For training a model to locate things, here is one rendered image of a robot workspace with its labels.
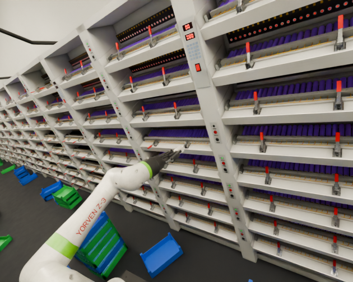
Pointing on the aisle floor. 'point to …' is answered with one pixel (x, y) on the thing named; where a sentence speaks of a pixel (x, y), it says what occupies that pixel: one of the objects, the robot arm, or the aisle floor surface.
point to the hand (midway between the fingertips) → (178, 150)
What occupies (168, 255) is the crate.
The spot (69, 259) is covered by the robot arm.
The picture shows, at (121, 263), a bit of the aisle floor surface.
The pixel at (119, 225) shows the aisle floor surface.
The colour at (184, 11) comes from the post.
